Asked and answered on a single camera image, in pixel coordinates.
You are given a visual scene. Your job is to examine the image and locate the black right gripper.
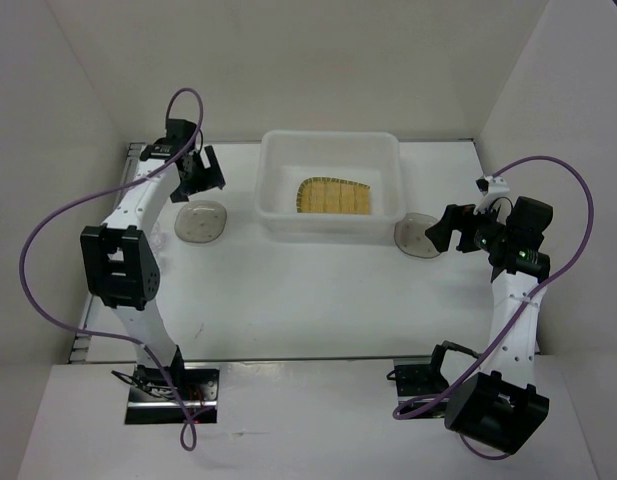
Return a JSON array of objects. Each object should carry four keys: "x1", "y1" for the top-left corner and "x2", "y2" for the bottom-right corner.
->
[{"x1": 424, "y1": 198, "x2": 511, "y2": 253}]

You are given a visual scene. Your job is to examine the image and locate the white plastic bin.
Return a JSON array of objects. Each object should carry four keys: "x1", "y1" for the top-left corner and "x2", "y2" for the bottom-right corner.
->
[{"x1": 254, "y1": 130, "x2": 406, "y2": 244}]

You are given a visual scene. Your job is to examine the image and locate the woven bamboo tray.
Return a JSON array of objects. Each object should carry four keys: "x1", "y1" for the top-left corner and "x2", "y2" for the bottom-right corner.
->
[{"x1": 296, "y1": 177, "x2": 371, "y2": 215}]

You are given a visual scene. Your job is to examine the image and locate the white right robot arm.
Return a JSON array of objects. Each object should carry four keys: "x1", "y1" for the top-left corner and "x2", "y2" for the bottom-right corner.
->
[{"x1": 425, "y1": 197, "x2": 553, "y2": 456}]

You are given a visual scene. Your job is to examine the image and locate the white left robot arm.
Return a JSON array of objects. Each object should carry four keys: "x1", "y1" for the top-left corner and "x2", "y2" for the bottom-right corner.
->
[{"x1": 80, "y1": 119, "x2": 225, "y2": 400}]

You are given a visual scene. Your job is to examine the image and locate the left clear glass plate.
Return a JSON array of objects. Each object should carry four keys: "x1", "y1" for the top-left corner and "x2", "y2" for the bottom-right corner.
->
[{"x1": 174, "y1": 200, "x2": 227, "y2": 244}]

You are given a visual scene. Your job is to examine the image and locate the clear glass plate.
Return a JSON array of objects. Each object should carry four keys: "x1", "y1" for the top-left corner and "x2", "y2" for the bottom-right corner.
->
[
  {"x1": 393, "y1": 212, "x2": 440, "y2": 259},
  {"x1": 174, "y1": 200, "x2": 227, "y2": 244}
]

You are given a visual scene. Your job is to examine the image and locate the right clear glass plate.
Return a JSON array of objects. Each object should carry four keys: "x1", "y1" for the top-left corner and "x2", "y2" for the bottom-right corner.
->
[{"x1": 393, "y1": 212, "x2": 440, "y2": 259}]

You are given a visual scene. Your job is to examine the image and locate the clear glass cup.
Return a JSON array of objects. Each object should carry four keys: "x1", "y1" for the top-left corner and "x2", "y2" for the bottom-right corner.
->
[
  {"x1": 149, "y1": 223, "x2": 167, "y2": 252},
  {"x1": 155, "y1": 253, "x2": 168, "y2": 274}
]

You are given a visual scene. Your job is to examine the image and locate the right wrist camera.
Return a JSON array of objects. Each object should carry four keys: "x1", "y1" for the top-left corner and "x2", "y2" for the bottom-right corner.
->
[{"x1": 473, "y1": 175, "x2": 510, "y2": 214}]

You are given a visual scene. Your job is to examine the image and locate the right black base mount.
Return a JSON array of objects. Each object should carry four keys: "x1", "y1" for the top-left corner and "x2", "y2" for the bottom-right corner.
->
[{"x1": 386, "y1": 357, "x2": 449, "y2": 414}]

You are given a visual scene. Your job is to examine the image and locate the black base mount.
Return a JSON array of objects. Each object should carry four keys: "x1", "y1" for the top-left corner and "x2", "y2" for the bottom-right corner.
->
[
  {"x1": 386, "y1": 357, "x2": 449, "y2": 414},
  {"x1": 111, "y1": 367, "x2": 219, "y2": 425}
]

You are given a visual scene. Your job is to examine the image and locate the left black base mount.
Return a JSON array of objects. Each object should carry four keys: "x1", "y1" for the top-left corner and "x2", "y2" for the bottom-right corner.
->
[{"x1": 111, "y1": 367, "x2": 219, "y2": 425}]

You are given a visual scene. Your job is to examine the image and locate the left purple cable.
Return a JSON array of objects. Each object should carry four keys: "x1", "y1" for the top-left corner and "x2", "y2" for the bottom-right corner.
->
[{"x1": 18, "y1": 87, "x2": 217, "y2": 450}]

